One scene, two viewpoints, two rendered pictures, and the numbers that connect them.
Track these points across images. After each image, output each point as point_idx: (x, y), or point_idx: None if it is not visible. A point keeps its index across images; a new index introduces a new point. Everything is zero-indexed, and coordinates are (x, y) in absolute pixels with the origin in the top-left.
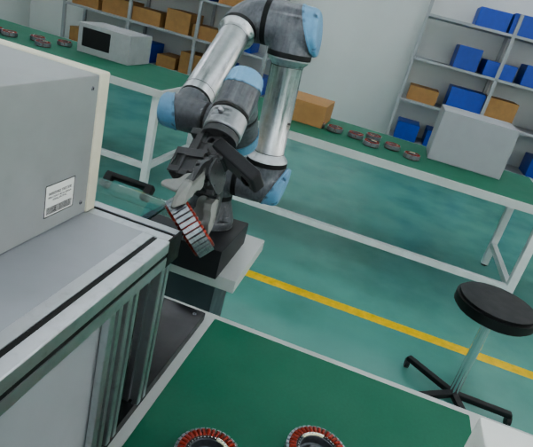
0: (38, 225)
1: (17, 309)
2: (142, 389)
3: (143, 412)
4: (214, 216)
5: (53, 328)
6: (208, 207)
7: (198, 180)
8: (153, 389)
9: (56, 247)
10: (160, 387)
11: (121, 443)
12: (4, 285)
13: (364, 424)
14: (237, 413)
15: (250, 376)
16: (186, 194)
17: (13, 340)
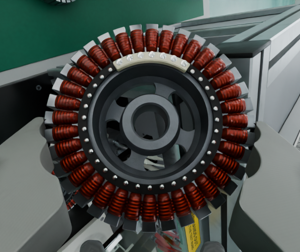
0: (295, 126)
1: None
2: (62, 66)
3: (49, 61)
4: None
5: None
6: (64, 199)
7: None
8: (18, 76)
9: (287, 101)
10: (8, 74)
11: (82, 51)
12: None
13: None
14: None
15: None
16: (282, 136)
17: None
